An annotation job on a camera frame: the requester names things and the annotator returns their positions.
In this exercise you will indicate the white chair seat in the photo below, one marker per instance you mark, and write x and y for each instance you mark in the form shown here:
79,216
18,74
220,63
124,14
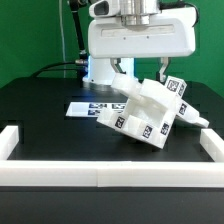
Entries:
152,116

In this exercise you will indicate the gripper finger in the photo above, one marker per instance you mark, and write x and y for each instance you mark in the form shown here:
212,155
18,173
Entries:
165,61
115,63

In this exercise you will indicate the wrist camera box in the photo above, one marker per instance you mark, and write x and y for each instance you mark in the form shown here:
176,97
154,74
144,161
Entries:
105,8

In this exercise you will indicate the white chair back piece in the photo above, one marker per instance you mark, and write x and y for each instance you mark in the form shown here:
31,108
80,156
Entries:
149,94

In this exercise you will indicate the white U-shaped fence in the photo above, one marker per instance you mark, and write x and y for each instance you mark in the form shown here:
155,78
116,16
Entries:
110,174

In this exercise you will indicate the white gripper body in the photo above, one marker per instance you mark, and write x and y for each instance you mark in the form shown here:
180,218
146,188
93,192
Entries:
169,34

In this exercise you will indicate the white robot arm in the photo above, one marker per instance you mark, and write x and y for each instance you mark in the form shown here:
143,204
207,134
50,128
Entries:
132,13

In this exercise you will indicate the white sheet with tags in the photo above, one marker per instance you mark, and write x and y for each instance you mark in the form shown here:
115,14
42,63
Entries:
91,109

